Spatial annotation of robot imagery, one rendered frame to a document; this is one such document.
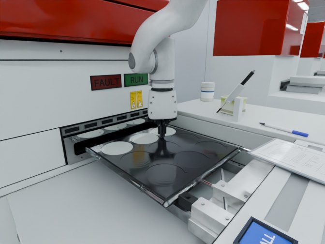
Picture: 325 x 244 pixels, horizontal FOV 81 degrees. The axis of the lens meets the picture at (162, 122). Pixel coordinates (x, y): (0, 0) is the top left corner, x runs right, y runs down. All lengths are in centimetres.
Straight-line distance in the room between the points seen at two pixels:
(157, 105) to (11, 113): 40
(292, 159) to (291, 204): 14
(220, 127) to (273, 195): 40
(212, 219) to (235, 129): 39
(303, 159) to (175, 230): 32
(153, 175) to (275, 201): 27
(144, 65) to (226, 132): 37
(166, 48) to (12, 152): 52
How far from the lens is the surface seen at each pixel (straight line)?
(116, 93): 73
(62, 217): 55
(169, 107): 65
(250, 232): 30
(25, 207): 63
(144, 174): 50
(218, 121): 73
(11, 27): 57
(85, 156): 71
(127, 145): 65
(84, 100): 68
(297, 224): 35
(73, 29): 61
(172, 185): 46
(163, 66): 61
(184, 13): 55
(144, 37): 55
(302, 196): 41
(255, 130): 69
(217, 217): 39
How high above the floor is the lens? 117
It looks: 18 degrees down
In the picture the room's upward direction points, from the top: straight up
